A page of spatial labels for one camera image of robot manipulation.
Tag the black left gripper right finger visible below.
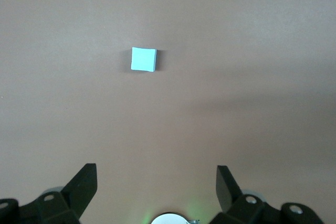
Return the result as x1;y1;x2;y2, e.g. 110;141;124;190
209;165;326;224

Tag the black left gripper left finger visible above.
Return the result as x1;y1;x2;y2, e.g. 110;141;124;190
0;163;98;224

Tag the light blue cube block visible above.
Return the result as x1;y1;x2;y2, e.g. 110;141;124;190
130;47;158;73

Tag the brown table mat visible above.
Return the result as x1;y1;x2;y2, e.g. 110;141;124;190
0;0;336;224

